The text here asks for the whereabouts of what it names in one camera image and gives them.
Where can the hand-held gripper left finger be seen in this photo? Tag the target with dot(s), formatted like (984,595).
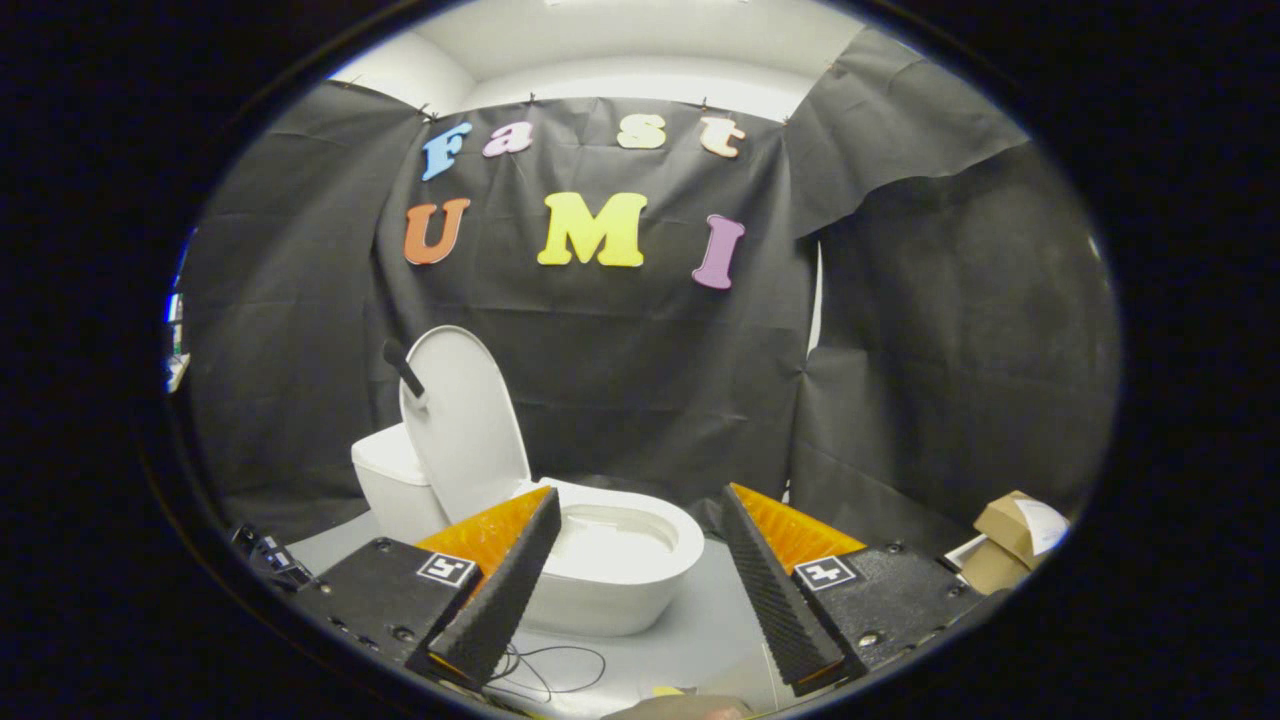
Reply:
(500,600)

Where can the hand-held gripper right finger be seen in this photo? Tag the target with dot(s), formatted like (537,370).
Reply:
(775,600)

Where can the white toilet tank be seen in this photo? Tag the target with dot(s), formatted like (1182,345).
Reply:
(395,480)

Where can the yellow tape strip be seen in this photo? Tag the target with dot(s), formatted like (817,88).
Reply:
(672,691)

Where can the cardboard box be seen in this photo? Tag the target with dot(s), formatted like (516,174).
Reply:
(1005,525)
(992,578)

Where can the black device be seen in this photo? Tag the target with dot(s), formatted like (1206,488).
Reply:
(272,555)

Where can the black backdrop cloth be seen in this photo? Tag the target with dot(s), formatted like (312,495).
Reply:
(620,350)

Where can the cluttered electronics equipment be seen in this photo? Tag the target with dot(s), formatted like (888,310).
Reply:
(176,340)

